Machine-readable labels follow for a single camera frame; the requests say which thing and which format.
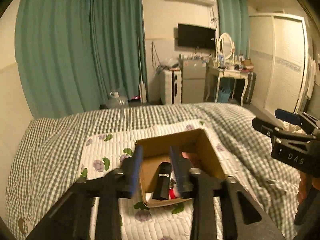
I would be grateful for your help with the white suitcase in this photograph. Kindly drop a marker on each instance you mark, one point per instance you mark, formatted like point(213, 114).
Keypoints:
point(170, 82)

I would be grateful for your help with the grey checked duvet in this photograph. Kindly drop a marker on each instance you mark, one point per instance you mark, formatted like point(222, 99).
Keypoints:
point(53, 153)

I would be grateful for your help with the white floral quilted mat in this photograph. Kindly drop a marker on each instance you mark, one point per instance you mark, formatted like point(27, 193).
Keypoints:
point(143, 217)

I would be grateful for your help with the grey mini fridge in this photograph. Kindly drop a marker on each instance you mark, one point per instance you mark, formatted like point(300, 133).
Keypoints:
point(193, 81)

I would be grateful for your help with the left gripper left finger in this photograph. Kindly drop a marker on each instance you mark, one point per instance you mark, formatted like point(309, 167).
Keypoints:
point(119, 183)

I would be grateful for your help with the white dressing table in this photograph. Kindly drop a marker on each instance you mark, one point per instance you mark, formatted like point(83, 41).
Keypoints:
point(220, 73)

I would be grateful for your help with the black wall television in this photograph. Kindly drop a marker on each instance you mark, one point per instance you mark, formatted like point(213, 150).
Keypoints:
point(194, 36)

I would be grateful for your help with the brown cardboard box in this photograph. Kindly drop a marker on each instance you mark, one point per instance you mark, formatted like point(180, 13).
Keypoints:
point(184, 150)

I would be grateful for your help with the red capped white bottle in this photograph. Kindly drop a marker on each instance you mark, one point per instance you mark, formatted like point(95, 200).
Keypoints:
point(174, 193)

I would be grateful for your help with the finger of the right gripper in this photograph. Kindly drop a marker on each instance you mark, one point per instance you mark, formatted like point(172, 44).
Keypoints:
point(308, 123)
point(267, 128)

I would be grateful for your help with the black remote control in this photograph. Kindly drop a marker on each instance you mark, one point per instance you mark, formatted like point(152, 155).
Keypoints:
point(162, 188)

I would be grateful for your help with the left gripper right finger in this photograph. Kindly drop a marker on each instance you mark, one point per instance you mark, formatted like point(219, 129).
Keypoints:
point(194, 183)

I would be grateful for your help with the white oval vanity mirror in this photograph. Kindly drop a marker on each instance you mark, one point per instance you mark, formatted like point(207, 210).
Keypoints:
point(225, 46)

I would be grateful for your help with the dark checked suitcase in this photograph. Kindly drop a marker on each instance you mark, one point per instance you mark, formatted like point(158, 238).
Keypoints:
point(250, 87)

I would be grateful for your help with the teal curtain right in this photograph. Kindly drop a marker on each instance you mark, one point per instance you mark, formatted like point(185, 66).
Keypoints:
point(234, 20)

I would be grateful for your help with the person right hand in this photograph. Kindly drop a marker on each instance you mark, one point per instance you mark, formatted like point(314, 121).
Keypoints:
point(303, 188)

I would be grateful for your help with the teal curtain left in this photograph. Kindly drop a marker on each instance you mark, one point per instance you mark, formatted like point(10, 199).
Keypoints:
point(72, 53)

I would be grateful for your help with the teal curtain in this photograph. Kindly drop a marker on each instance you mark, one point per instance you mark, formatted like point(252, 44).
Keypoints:
point(72, 53)
point(234, 20)

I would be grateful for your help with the white broom stick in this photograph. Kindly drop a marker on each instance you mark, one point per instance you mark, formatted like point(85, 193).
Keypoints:
point(142, 89)

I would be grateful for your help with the cream quilted cushion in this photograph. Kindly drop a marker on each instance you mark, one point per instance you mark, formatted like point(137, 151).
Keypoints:
point(292, 128)

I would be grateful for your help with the clear water jug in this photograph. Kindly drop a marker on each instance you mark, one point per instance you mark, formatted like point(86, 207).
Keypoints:
point(115, 100)

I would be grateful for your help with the pink booklet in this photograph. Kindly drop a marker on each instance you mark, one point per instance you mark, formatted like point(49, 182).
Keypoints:
point(193, 158)

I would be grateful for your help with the white wardrobe sliding doors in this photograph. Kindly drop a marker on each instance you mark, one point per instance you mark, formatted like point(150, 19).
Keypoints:
point(279, 48)

